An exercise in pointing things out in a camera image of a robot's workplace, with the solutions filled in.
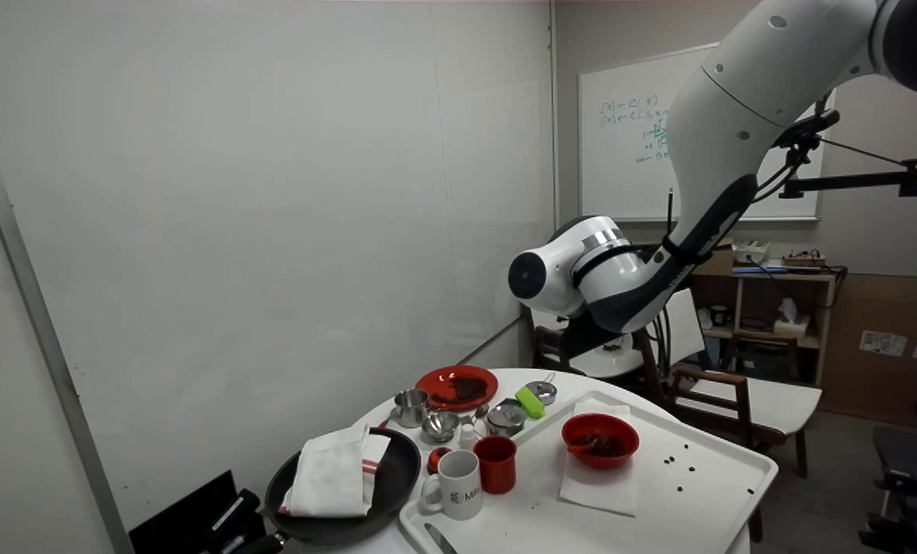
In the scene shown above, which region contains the white cloth with red stripes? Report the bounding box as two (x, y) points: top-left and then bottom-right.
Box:
(276, 424), (395, 520)

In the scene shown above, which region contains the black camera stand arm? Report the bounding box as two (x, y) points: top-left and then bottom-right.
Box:
(775, 109), (917, 204)

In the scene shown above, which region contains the red plastic bowl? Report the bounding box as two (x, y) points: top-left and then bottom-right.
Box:
(560, 409), (642, 475)

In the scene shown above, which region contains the small metal bowl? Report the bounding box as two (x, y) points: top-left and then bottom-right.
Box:
(420, 409), (462, 446)

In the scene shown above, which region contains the red cup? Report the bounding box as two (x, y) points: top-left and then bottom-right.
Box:
(470, 433), (520, 498)

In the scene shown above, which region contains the wooden chair with white seat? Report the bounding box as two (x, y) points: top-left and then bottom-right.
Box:
(663, 286), (825, 479)

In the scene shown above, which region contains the white paper napkin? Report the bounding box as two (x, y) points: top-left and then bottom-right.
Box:
(558, 398), (642, 520)

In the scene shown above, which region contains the whiteboard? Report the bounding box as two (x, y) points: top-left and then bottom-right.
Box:
(576, 39), (825, 226)

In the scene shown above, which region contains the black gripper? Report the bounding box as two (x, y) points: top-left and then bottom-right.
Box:
(562, 308), (640, 363)

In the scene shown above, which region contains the brown cardboard panel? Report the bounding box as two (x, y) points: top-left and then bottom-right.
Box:
(823, 271), (917, 424)

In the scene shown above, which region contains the black frying pan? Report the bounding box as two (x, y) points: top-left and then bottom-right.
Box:
(262, 424), (426, 548)

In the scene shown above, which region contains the red plate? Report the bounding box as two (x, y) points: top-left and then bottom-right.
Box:
(413, 363), (501, 416)

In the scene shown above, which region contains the wooden shelf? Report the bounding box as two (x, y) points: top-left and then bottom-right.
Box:
(686, 250), (851, 394)

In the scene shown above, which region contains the small metal pot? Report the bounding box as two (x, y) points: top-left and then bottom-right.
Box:
(392, 389), (429, 431)

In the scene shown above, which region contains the clear glass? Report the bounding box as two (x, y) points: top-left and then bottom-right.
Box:
(420, 446), (486, 524)

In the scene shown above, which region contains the wide coffee bean heap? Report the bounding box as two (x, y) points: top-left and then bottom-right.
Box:
(446, 379), (488, 404)

